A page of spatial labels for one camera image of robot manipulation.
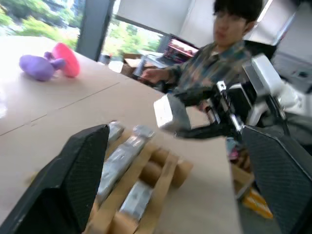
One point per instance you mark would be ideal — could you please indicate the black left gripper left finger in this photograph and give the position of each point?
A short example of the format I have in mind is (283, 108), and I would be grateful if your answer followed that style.
(61, 175)

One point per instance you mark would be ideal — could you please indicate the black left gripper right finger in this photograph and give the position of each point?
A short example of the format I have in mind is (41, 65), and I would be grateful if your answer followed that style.
(282, 170)

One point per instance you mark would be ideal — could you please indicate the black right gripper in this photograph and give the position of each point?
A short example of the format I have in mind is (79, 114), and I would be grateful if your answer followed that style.
(226, 107)

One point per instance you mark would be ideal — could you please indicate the brown cardboard box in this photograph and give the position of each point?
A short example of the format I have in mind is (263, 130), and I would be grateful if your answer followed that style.
(242, 179)

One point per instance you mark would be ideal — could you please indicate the cardboard divider tray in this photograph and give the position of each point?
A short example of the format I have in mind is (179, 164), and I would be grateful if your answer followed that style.
(156, 170)

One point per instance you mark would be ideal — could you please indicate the open cardboard box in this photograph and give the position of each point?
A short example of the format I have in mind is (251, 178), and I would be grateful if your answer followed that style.
(132, 64)

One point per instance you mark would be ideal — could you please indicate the yellow box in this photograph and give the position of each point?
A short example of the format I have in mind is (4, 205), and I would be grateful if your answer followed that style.
(258, 203)

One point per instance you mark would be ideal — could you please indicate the person in patterned shirt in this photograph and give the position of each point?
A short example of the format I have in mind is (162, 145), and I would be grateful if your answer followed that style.
(209, 61)

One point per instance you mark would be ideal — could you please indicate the silver wrapped bars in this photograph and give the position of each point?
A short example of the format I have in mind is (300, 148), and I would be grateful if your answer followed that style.
(122, 161)

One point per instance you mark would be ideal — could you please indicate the dark computer monitor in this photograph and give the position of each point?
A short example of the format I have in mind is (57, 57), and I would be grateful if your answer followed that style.
(181, 48)

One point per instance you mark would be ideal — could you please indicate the purple plush toy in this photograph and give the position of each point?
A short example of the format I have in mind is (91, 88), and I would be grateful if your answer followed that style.
(36, 67)

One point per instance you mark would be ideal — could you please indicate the dark window pillar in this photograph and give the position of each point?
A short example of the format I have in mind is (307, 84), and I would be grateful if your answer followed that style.
(95, 26)

